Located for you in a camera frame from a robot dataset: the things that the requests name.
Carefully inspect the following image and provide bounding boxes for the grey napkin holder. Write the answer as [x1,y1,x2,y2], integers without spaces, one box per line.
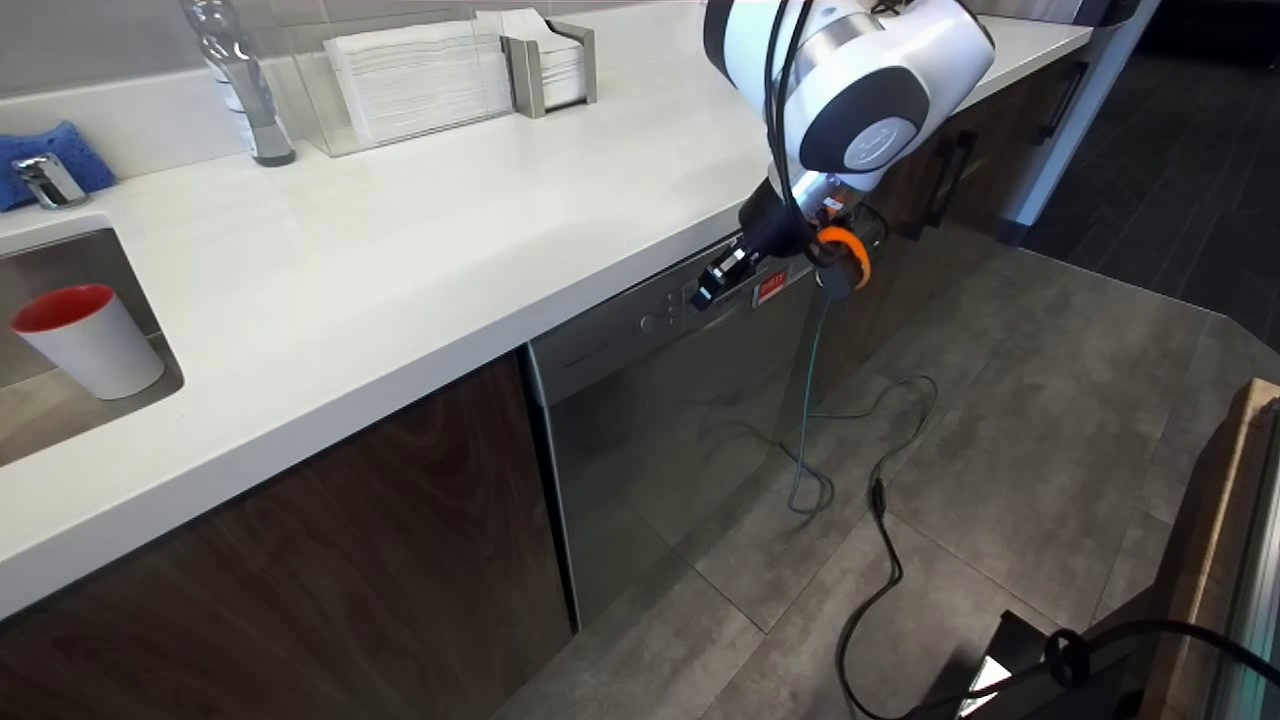
[495,15,599,122]

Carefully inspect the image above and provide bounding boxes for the white dish rack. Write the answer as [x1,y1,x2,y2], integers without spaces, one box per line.
[318,15,514,152]

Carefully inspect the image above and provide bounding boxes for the dark wood sink cabinet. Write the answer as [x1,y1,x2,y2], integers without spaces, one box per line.
[0,348,576,720]

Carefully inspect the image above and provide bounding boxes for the white cup red inside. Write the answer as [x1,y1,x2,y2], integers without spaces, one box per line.
[11,281,166,403]

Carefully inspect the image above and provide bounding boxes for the wooden robot cart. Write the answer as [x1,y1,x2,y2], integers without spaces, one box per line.
[1135,377,1280,720]

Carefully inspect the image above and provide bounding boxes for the steel undermount sink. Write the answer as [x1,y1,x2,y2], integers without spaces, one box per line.
[0,223,187,472]

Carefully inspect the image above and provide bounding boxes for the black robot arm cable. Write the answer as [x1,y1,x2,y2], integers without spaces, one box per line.
[758,0,821,211]

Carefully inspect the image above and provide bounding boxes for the white napkins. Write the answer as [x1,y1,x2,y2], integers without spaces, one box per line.
[473,6,593,112]

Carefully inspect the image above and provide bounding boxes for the red sticker on dishwasher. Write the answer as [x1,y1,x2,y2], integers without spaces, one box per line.
[752,271,801,313]

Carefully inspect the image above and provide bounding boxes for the chrome faucet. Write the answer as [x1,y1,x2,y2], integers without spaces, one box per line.
[11,152,91,211]

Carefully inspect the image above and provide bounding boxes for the black cable with clip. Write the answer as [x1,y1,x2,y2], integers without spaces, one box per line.
[905,615,1280,720]

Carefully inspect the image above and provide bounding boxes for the black device with white label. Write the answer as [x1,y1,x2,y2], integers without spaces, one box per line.
[914,607,1071,720]

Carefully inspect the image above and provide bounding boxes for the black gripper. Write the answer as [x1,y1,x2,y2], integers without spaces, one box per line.
[688,182,824,313]

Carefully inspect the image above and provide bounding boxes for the stainless steel dishwasher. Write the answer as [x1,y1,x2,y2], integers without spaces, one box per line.
[522,176,849,633]

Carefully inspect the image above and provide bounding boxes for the black wrist camera orange mount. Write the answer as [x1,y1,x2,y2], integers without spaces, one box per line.
[797,192,883,299]

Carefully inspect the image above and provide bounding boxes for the black floor cable with plug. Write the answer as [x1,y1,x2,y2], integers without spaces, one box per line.
[776,373,938,720]

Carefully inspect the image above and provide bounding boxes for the white upright panel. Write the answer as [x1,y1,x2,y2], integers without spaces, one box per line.
[995,0,1151,233]

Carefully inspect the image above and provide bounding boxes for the teal cable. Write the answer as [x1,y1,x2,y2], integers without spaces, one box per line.
[791,284,834,464]

